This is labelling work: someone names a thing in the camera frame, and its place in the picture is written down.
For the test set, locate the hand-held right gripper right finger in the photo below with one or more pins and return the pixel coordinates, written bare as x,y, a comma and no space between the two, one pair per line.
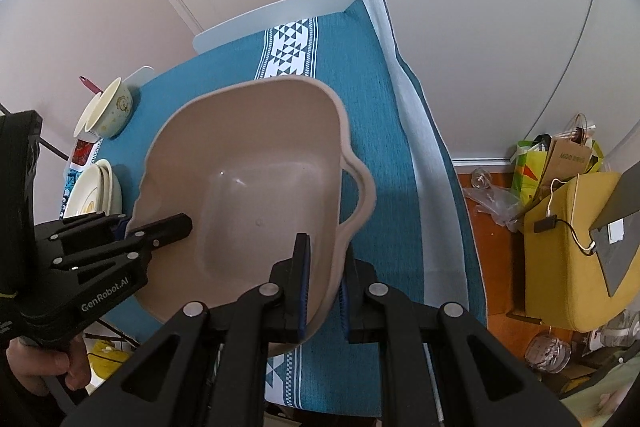
343,307

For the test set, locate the person's left hand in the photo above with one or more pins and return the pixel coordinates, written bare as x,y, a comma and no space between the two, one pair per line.
45,359

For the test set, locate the pink plastic stick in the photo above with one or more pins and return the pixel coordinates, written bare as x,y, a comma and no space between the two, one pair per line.
90,83

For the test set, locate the yellow chair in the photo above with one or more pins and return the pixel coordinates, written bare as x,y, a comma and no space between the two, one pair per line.
565,282

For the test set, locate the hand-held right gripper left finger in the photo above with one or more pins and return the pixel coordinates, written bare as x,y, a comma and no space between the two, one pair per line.
301,287

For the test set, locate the black charger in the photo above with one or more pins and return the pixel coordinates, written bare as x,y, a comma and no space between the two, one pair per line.
546,224

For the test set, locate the green blanket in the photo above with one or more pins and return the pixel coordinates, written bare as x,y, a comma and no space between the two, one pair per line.
600,397

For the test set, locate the teal tablecloth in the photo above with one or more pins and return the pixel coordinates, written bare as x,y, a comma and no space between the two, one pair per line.
380,107

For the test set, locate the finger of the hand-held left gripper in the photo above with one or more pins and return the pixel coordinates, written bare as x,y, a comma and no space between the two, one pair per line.
85,227
165,232

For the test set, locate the beige plastic basin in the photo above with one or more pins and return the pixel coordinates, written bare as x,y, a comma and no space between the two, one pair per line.
260,167

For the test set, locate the yellow plastic item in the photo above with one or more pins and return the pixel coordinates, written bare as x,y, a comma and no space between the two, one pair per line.
107,353

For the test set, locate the cream bowl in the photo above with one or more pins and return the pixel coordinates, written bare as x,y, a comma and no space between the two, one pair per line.
121,107

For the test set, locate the brown paper bag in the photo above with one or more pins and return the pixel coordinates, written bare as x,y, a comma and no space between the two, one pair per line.
570,159

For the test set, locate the glass jar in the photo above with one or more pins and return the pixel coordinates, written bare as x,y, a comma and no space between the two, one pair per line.
547,352

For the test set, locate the colourful patterned cloth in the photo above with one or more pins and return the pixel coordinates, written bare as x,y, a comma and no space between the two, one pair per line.
82,152

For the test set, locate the white plate with duck print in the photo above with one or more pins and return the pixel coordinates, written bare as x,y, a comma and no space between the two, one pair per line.
85,189

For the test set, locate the white wardrobe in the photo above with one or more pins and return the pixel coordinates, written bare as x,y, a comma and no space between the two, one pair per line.
500,32

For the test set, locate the white bowl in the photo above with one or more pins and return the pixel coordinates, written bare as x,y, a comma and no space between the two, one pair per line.
99,107

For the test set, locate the clear plastic wrap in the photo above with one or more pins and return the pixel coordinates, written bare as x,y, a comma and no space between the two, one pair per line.
492,202

